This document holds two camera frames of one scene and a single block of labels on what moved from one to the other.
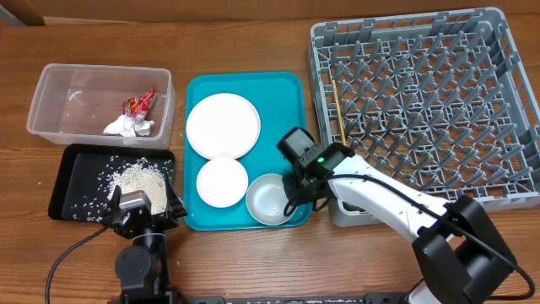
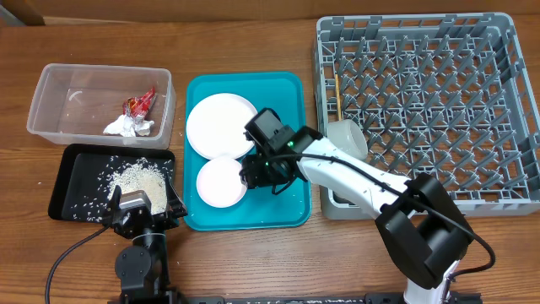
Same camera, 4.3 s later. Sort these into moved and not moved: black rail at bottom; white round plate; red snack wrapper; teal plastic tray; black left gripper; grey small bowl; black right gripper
Moved: black right gripper; grey small bowl
Not moved: teal plastic tray; black rail at bottom; black left gripper; red snack wrapper; white round plate
